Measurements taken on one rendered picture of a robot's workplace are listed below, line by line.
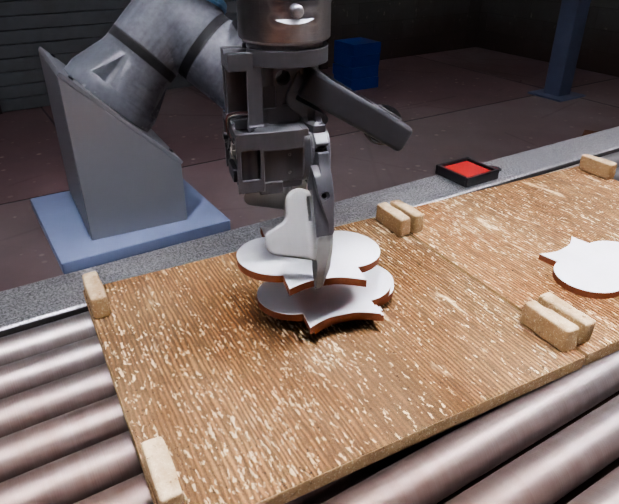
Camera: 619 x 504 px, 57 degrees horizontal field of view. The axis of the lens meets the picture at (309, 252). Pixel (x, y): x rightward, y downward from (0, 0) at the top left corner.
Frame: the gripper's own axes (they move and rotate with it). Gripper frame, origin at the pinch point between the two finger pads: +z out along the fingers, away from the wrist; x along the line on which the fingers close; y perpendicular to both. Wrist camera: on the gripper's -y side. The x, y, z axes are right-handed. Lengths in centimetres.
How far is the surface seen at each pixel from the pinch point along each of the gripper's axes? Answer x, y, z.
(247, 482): 19.1, 10.2, 7.6
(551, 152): -41, -60, 10
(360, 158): -277, -114, 102
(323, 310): 3.2, -0.6, 5.0
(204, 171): -282, -15, 102
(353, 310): 4.1, -3.5, 5.0
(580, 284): 4.1, -30.7, 6.7
